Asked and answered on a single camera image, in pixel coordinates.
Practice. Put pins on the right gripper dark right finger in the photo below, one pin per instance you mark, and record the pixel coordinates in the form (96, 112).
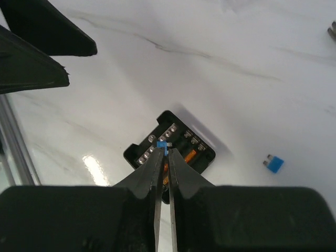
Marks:
(187, 204)

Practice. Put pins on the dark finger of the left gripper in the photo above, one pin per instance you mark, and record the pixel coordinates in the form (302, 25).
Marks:
(42, 25)
(24, 67)

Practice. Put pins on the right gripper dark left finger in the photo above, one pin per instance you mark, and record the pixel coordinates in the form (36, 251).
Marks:
(139, 224)

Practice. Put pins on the orange blade fuse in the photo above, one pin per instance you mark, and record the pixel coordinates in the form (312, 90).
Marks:
(166, 174)
(190, 156)

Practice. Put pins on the blue blade fuse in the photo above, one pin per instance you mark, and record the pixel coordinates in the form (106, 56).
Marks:
(273, 163)
(164, 145)

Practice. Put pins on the black fuse box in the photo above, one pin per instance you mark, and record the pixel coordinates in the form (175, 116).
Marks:
(171, 129)

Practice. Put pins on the steel open-end wrench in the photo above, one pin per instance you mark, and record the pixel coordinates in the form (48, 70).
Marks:
(332, 30)

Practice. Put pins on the aluminium frame rail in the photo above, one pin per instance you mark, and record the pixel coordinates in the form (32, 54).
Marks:
(17, 167)

